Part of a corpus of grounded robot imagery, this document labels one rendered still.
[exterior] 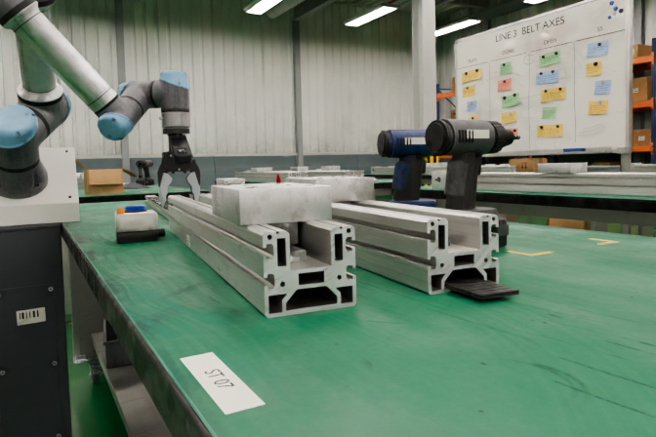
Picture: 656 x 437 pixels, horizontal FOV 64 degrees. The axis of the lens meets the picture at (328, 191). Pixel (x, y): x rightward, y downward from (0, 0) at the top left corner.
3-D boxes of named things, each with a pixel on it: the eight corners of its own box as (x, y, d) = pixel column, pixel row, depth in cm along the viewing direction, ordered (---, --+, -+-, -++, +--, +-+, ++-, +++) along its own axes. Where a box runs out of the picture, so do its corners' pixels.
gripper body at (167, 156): (189, 173, 151) (187, 130, 150) (194, 173, 143) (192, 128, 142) (161, 174, 148) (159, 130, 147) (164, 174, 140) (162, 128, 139)
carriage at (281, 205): (213, 234, 73) (211, 184, 72) (288, 228, 77) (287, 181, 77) (240, 251, 58) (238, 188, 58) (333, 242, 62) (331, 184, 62)
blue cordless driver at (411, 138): (377, 230, 117) (375, 131, 115) (460, 226, 121) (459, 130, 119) (388, 235, 109) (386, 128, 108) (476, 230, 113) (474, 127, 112)
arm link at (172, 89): (165, 75, 148) (193, 73, 146) (167, 114, 148) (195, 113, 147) (150, 70, 140) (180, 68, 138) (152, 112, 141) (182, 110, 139)
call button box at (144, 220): (115, 239, 114) (114, 210, 113) (162, 235, 117) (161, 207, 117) (116, 244, 106) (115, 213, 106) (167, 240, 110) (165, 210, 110)
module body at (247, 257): (169, 231, 126) (168, 195, 125) (211, 227, 130) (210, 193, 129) (265, 318, 52) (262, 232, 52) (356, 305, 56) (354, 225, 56)
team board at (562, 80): (439, 270, 450) (436, 37, 439) (482, 263, 474) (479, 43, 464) (608, 310, 319) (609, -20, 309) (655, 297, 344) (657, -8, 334)
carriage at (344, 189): (285, 212, 103) (284, 178, 103) (337, 209, 107) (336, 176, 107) (316, 219, 88) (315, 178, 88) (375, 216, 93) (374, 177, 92)
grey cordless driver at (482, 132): (421, 249, 91) (419, 120, 90) (504, 238, 100) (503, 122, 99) (451, 255, 84) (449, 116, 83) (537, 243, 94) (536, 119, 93)
